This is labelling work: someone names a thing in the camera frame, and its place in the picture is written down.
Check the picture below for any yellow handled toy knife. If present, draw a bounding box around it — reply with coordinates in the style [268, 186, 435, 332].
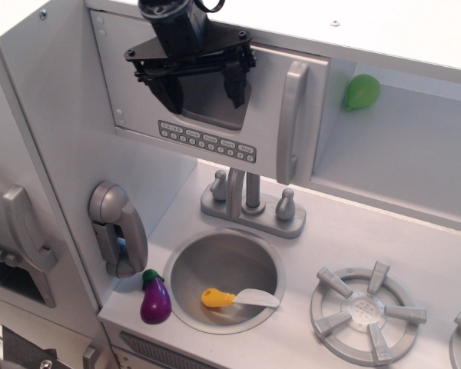
[201, 288, 280, 308]

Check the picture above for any grey fridge door handle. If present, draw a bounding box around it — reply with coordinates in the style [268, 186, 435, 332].
[2, 184, 58, 273]

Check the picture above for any grey ice dispenser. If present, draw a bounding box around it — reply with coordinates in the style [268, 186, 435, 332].
[0, 245, 56, 308]

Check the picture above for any round silver sink basin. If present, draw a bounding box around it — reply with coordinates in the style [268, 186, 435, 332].
[163, 228, 286, 334]

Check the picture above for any grey toy wall phone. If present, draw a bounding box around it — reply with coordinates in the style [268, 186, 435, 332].
[88, 181, 148, 278]

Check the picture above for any black cable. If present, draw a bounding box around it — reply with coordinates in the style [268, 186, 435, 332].
[194, 0, 228, 14]

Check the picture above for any green toy pear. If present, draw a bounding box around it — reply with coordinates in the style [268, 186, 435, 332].
[346, 74, 381, 111]

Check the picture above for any white microwave door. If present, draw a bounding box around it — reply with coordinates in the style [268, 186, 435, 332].
[91, 11, 330, 185]

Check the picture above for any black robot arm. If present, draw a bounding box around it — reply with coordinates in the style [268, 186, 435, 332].
[124, 1, 256, 115]

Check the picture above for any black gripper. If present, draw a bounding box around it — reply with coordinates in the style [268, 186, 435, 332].
[124, 7, 256, 115]

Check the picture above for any grey oven door handle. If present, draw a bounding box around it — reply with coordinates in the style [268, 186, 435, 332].
[82, 346, 100, 369]

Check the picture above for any purple toy eggplant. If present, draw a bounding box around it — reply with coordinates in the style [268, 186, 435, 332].
[140, 269, 172, 324]

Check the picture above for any grey toy faucet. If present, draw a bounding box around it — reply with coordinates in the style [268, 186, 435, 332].
[201, 168, 307, 239]

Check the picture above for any grey microwave door handle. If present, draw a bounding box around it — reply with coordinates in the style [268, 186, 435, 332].
[276, 61, 308, 185]

